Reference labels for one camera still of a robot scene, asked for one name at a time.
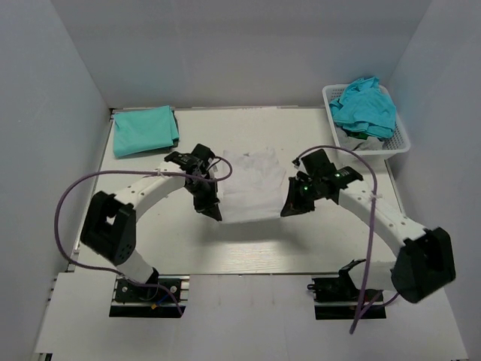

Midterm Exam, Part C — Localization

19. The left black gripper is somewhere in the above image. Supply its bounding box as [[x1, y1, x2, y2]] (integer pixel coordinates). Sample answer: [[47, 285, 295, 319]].
[[185, 177, 221, 222]]

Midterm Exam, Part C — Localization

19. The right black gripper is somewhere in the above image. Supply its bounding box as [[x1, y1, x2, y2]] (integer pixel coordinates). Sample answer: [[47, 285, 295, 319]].
[[282, 176, 322, 217]]

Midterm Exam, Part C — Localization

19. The white t shirt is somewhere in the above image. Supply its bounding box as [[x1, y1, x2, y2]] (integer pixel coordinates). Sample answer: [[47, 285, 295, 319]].
[[219, 147, 286, 224]]

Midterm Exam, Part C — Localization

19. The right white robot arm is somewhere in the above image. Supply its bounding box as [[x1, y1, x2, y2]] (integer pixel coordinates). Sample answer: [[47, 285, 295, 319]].
[[280, 150, 456, 304]]

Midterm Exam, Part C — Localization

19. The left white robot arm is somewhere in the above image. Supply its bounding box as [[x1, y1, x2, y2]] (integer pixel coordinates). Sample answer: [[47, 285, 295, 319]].
[[80, 144, 222, 300]]

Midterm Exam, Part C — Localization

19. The white garment in basket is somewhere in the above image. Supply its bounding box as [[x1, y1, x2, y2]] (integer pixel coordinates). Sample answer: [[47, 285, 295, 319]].
[[335, 127, 384, 151]]

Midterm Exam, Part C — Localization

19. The folded teal t shirt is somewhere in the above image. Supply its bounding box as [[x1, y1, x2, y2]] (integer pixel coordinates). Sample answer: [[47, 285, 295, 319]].
[[113, 105, 180, 158]]

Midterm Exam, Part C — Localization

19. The crumpled teal t shirt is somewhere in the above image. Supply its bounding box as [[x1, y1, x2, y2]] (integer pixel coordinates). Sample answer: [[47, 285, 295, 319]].
[[329, 77, 397, 139]]

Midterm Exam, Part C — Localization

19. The white plastic basket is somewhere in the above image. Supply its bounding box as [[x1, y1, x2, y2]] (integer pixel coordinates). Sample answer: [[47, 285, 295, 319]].
[[322, 83, 410, 162]]

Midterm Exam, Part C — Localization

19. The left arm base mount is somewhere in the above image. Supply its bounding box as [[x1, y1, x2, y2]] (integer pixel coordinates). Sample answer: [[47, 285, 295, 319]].
[[109, 275, 189, 319]]

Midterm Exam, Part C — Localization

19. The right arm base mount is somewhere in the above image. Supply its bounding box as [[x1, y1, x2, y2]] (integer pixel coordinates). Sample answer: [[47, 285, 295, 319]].
[[307, 259, 365, 320]]

